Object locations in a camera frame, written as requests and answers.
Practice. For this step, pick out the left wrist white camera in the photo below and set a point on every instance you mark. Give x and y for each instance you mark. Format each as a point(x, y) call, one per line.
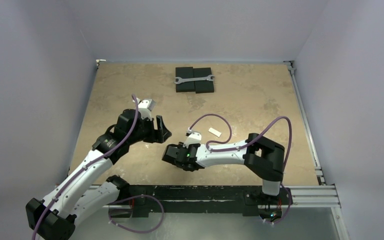
point(145, 107)

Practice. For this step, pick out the right aluminium frame rail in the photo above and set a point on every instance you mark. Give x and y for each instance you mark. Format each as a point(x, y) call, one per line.
point(336, 210)

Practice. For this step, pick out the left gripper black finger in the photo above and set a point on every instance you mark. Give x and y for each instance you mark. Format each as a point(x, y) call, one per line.
point(161, 125)
point(158, 136)

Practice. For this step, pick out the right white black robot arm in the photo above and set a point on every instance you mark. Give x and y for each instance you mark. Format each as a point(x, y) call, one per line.
point(264, 157)

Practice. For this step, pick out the white remote battery cover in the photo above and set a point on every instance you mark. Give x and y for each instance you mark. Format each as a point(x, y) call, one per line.
point(214, 132)

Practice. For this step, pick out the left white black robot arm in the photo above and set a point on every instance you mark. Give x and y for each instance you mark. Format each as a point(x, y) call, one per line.
point(60, 212)

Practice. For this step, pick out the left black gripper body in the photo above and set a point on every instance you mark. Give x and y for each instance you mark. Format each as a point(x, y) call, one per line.
point(144, 132)

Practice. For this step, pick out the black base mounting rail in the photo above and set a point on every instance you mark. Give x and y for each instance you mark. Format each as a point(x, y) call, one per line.
point(247, 200)

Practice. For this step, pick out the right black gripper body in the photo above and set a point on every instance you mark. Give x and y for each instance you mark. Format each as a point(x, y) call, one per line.
point(173, 154)

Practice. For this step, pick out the silver open-end wrench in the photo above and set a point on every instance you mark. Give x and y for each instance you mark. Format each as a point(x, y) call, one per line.
point(180, 80)

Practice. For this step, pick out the right black foam block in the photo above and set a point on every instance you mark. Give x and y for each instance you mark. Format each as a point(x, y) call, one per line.
point(203, 86)

